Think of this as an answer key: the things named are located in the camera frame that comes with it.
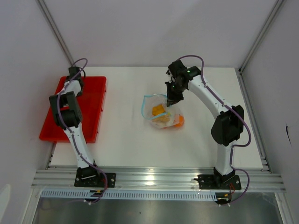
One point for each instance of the left aluminium frame post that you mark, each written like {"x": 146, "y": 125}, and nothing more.
{"x": 55, "y": 30}

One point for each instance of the yellow toy pepper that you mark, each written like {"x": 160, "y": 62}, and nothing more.
{"x": 163, "y": 120}

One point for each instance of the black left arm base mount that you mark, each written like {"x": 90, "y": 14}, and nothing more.
{"x": 95, "y": 180}

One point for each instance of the aluminium frame post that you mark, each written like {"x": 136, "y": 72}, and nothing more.
{"x": 55, "y": 30}
{"x": 269, "y": 21}

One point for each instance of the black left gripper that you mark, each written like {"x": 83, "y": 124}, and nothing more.
{"x": 80, "y": 93}

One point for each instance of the white slotted cable duct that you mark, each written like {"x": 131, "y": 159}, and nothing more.
{"x": 130, "y": 195}

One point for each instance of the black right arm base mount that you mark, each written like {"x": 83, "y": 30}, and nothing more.
{"x": 215, "y": 182}

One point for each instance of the yellow toy ginger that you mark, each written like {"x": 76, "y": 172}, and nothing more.
{"x": 158, "y": 110}

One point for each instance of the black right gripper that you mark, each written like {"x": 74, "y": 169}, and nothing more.
{"x": 172, "y": 99}

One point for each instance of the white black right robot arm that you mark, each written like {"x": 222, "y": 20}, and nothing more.
{"x": 228, "y": 119}

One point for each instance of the clear zip top bag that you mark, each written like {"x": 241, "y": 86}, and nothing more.
{"x": 149, "y": 101}

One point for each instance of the aluminium table edge rail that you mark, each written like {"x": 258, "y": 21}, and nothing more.
{"x": 158, "y": 179}

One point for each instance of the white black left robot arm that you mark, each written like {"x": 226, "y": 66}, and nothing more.
{"x": 68, "y": 116}

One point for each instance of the right aluminium frame post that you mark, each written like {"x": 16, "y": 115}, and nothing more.
{"x": 269, "y": 21}

